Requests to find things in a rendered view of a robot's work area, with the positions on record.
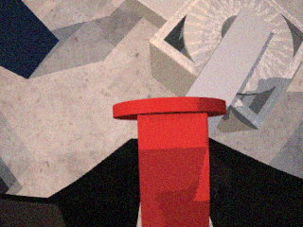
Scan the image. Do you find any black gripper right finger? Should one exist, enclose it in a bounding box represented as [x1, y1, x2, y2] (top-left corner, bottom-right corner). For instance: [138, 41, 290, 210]
[208, 137, 303, 227]

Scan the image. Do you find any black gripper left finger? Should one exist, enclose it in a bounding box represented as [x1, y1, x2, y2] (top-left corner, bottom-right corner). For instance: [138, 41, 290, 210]
[0, 139, 140, 227]

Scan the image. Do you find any grey cube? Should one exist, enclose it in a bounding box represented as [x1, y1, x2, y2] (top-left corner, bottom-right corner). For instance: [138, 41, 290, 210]
[0, 177, 9, 194]

